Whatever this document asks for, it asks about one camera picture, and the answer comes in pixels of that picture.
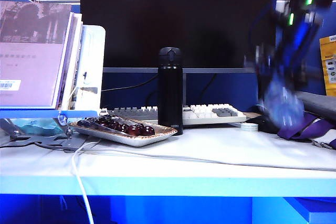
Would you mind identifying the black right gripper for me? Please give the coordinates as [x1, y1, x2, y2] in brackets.
[249, 3, 325, 104]

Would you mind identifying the clear mineral water bottle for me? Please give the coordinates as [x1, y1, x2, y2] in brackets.
[262, 76, 306, 131]

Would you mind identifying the black thermos flask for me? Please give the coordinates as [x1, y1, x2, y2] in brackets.
[157, 47, 184, 136]

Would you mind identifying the yellow package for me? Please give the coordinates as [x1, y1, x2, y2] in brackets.
[319, 35, 336, 97]

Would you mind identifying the grey laptop sleeve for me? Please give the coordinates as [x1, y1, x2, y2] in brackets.
[296, 91, 336, 123]

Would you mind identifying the black computer mouse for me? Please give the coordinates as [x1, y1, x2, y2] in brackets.
[246, 115, 279, 134]

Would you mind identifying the white tape roll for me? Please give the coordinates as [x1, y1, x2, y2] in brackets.
[240, 122, 259, 132]

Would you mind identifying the purple and white cloth bag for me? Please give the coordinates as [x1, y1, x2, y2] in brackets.
[277, 112, 336, 150]

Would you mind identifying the white and grey keyboard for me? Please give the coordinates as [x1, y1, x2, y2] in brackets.
[101, 103, 247, 126]

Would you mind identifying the light grey desk mat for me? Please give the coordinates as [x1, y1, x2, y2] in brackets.
[78, 126, 336, 172]

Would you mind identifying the black computer monitor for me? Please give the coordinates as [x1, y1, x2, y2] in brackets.
[80, 0, 277, 106]

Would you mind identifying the silver tray with woven rim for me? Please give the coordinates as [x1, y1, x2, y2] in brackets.
[68, 116, 178, 147]

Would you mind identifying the white binder folder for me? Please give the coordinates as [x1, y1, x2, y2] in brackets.
[68, 24, 107, 111]

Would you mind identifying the thin white-edged book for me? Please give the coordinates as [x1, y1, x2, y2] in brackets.
[56, 13, 84, 110]

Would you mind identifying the blue and metal book stand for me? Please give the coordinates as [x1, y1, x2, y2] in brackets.
[0, 107, 100, 154]

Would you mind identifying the purple cover book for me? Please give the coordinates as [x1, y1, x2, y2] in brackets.
[0, 0, 75, 109]

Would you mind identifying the black monitor cable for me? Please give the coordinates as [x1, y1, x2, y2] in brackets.
[101, 73, 159, 93]
[199, 73, 218, 104]

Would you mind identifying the metal strap clasp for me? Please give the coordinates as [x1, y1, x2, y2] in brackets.
[311, 140, 332, 151]

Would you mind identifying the white cable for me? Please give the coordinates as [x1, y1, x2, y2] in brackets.
[71, 140, 102, 224]

